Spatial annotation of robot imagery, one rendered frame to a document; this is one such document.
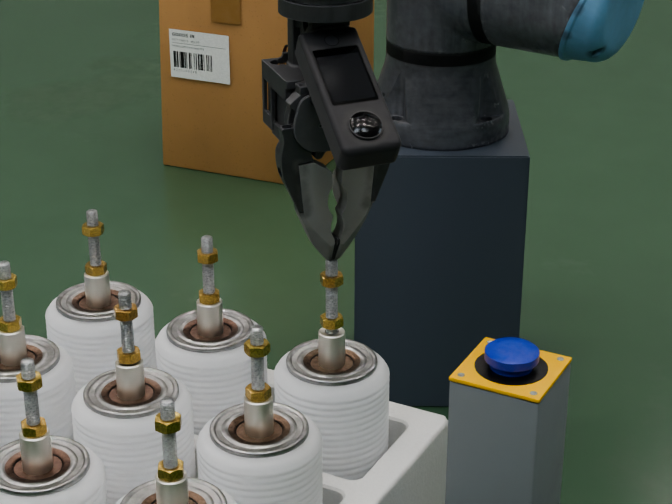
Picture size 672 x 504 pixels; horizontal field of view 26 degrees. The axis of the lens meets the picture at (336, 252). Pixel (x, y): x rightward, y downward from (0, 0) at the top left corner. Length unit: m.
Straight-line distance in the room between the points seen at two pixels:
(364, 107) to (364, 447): 0.30
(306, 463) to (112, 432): 0.16
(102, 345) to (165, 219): 0.83
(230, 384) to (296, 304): 0.63
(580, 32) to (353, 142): 0.44
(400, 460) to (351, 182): 0.24
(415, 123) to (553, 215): 0.65
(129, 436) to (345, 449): 0.18
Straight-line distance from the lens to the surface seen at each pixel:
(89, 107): 2.57
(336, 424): 1.18
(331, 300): 1.17
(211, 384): 1.23
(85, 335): 1.28
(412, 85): 1.51
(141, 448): 1.15
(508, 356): 1.06
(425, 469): 1.25
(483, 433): 1.07
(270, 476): 1.08
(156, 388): 1.18
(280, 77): 1.11
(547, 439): 1.09
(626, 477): 1.54
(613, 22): 1.43
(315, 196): 1.12
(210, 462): 1.10
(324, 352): 1.19
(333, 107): 1.05
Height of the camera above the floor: 0.84
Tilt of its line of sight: 25 degrees down
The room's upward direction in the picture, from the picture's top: straight up
